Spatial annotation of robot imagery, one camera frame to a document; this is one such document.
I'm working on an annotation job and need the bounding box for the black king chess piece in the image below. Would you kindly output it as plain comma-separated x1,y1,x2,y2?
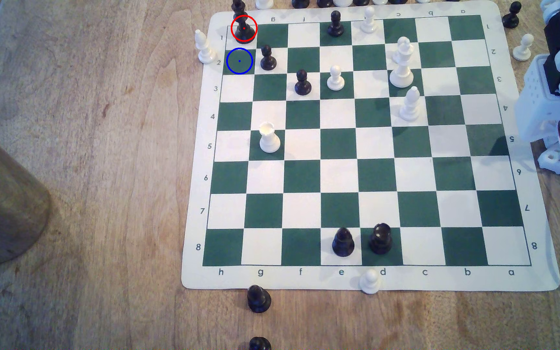
231,0,257,45

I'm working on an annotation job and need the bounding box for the white rook chess piece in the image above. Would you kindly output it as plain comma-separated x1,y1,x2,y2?
259,122,282,154

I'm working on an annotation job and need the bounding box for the green and white chess mat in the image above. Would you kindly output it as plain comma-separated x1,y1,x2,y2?
181,0,560,292

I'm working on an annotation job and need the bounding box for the black pawn chess piece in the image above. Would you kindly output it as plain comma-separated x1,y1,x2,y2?
294,69,313,96
327,10,345,38
260,45,277,72
502,1,522,29

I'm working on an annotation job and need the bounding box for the black bishop chess piece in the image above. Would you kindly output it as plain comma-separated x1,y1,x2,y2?
332,227,356,258

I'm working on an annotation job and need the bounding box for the white pawn chess piece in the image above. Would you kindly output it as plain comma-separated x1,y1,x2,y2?
359,269,381,295
361,6,378,34
327,65,346,91
392,37,409,65
512,33,535,62

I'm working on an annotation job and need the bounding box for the black rook chess piece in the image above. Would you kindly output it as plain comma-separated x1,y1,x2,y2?
369,223,393,255

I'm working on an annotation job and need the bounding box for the white bishop chess piece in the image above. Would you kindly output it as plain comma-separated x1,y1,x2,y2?
399,87,422,122
195,29,216,64

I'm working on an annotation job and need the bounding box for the white queen chess piece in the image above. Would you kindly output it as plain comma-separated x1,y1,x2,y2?
389,40,415,89

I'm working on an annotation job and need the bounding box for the blurry brown cylinder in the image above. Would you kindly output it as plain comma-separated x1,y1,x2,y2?
0,119,52,265

